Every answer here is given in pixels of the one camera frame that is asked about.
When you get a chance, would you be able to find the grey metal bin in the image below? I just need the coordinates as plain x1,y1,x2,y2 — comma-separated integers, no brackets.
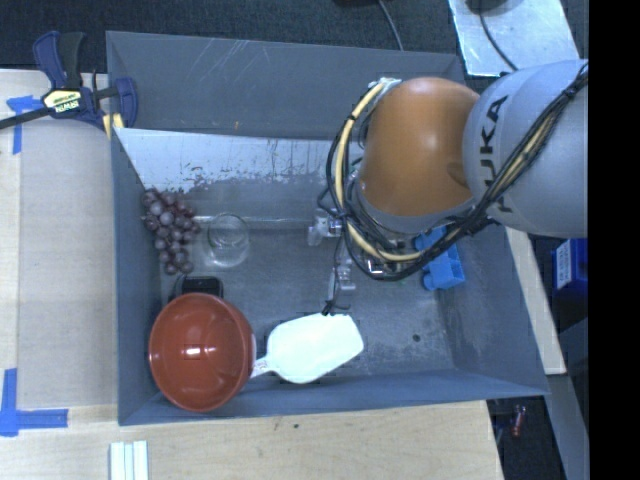
104,30,552,427

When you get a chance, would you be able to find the clear glass cup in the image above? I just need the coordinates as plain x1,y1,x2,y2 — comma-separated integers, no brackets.
204,212,252,270

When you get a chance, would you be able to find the white plastic scoop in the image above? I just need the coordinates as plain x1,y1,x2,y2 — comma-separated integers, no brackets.
249,312,366,386

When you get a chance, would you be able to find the small black box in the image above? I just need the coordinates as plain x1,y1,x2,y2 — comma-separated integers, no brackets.
171,274,225,303

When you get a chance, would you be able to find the red-brown bowl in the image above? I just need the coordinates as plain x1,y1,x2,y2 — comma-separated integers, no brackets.
147,292,257,414

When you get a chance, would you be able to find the blue toy block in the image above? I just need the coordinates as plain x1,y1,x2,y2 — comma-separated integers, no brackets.
411,226,467,292

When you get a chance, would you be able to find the purple grape bunch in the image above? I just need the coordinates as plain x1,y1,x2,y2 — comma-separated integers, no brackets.
140,187,202,276

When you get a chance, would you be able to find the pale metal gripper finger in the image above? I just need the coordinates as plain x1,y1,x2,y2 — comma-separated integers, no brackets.
325,257,358,315
306,207,346,248

